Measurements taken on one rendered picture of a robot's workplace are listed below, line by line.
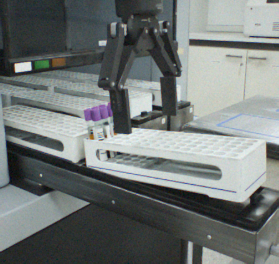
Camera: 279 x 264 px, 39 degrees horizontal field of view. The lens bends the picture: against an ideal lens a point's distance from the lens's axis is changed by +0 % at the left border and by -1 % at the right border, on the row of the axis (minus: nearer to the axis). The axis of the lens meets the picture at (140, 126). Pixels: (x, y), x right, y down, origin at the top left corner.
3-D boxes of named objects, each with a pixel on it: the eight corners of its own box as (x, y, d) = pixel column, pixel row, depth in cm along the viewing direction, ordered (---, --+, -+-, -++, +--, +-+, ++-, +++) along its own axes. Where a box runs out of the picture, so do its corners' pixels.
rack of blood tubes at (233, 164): (85, 172, 70) (81, 139, 69) (120, 156, 78) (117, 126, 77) (242, 203, 53) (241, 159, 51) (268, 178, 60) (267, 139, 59)
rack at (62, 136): (-16, 139, 89) (-19, 113, 87) (20, 129, 97) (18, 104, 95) (75, 169, 72) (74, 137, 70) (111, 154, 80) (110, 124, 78)
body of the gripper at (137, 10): (140, -15, 55) (146, 51, 57) (172, -13, 62) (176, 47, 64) (101, -8, 60) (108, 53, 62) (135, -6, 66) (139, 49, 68)
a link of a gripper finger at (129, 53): (150, 32, 61) (146, 25, 60) (125, 92, 57) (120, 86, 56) (130, 33, 63) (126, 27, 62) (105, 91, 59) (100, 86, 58)
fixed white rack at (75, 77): (28, 88, 148) (27, 71, 147) (49, 84, 156) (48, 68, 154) (85, 98, 131) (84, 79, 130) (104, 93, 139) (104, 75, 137)
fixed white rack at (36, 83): (-7, 94, 137) (-9, 76, 135) (17, 89, 144) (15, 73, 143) (50, 106, 120) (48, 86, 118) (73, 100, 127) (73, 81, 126)
